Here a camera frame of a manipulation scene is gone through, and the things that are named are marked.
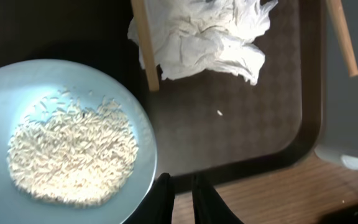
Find white tissue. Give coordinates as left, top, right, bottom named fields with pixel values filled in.
left=127, top=0, right=278, bottom=86

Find light blue bowl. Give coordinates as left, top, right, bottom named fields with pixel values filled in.
left=0, top=59, right=157, bottom=223

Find wooden chopstick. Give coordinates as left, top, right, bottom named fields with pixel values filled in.
left=325, top=0, right=358, bottom=77
left=131, top=0, right=160, bottom=91

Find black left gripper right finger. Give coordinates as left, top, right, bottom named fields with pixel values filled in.
left=192, top=175, right=243, bottom=224

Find rice grains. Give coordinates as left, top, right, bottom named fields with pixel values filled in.
left=7, top=98, right=139, bottom=207

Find brown serving tray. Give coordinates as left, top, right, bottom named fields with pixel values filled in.
left=0, top=0, right=324, bottom=193

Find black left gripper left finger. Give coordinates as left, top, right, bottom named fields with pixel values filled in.
left=126, top=173, right=175, bottom=224

